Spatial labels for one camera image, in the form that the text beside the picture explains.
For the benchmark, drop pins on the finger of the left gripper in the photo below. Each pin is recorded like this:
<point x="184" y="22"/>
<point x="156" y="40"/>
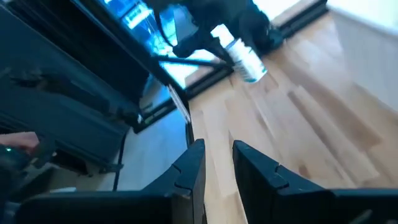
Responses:
<point x="264" y="34"/>
<point x="199" y="43"/>

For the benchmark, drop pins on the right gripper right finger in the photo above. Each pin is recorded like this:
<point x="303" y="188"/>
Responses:
<point x="295" y="202"/>

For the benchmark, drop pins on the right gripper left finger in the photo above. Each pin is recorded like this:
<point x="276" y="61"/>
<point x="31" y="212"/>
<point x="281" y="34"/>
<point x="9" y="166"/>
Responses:
<point x="155" y="205"/>

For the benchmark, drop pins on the white plastic bottle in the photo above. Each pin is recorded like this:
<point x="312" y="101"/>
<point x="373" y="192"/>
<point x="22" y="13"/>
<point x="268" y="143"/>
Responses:
<point x="245" y="59"/>

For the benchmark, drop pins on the white plastic basket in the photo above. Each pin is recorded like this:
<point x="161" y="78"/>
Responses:
<point x="373" y="46"/>

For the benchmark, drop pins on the person's hand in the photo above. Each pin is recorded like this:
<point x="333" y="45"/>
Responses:
<point x="18" y="140"/>

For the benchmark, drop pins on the black computer mouse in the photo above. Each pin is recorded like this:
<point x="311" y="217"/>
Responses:
<point x="7" y="155"/>

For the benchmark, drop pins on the black aluminium table frame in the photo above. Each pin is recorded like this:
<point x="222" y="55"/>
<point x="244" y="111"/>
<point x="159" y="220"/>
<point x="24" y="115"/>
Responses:
<point x="208" y="83"/>

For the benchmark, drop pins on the silver metal bracket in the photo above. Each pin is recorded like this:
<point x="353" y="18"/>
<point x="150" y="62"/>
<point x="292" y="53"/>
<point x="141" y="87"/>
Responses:
<point x="178" y="102"/>

